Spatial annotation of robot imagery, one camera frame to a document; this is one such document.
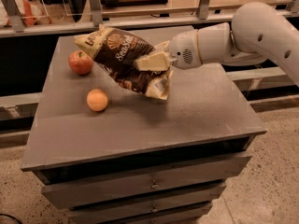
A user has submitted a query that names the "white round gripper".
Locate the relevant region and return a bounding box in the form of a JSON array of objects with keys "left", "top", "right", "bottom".
[{"left": 134, "top": 30, "right": 202, "bottom": 71}]

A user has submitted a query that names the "brown chip bag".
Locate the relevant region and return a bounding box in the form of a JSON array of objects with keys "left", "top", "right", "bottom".
[{"left": 75, "top": 25, "right": 171, "bottom": 100}]

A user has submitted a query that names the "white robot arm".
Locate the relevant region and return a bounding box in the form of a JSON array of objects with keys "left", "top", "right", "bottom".
[{"left": 134, "top": 2, "right": 299, "bottom": 85}]

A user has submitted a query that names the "orange white bag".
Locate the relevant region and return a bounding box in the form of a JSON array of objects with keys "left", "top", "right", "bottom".
[{"left": 0, "top": 0, "right": 44, "bottom": 27}]

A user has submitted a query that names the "orange fruit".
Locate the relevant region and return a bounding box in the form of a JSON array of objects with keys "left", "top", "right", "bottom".
[{"left": 87, "top": 89, "right": 108, "bottom": 112}]

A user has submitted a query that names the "red apple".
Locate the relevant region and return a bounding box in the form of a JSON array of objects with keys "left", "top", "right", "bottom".
[{"left": 68, "top": 50, "right": 93, "bottom": 76}]

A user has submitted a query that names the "grey drawer cabinet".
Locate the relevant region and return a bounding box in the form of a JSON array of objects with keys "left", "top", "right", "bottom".
[{"left": 21, "top": 36, "right": 265, "bottom": 224}]

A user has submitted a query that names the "metal railing frame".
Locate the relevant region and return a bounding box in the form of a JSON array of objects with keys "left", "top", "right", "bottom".
[{"left": 0, "top": 0, "right": 298, "bottom": 38}]

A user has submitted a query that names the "black floor cable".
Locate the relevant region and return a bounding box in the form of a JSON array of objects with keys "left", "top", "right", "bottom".
[{"left": 0, "top": 213, "right": 23, "bottom": 224}]

